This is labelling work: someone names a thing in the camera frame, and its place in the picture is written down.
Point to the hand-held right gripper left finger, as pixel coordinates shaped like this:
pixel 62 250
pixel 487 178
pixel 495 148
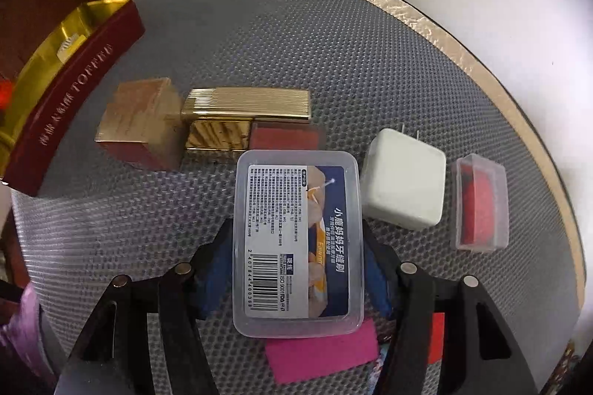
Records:
pixel 212 281

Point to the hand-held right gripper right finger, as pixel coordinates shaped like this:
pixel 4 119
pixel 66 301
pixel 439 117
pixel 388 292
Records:
pixel 377 281

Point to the clear plastic box blue label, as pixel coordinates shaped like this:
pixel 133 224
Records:
pixel 296 237

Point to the white wall charger plug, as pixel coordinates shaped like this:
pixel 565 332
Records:
pixel 403 182

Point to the red lipstick clear gold case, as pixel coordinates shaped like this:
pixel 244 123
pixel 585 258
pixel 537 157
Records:
pixel 278 137

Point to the red and gold box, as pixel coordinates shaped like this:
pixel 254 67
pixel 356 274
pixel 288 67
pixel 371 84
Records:
pixel 69 98

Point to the red flat block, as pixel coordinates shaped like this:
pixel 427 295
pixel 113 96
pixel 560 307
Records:
pixel 436 339

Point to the pink paper note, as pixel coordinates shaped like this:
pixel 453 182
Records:
pixel 324 351

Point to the small clear box red insert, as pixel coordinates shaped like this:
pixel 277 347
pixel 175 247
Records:
pixel 482 205

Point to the gold ribbed metal case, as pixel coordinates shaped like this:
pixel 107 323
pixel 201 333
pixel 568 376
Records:
pixel 250 102

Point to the purple cloth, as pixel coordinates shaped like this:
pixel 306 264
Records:
pixel 23 330

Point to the grey honeycomb mat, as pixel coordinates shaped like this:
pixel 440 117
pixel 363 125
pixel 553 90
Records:
pixel 324 29

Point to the round gold foil board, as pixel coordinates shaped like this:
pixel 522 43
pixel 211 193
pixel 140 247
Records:
pixel 417 13

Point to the small white item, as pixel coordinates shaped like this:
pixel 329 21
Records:
pixel 70 47

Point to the red orange item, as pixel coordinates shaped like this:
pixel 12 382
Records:
pixel 6 94

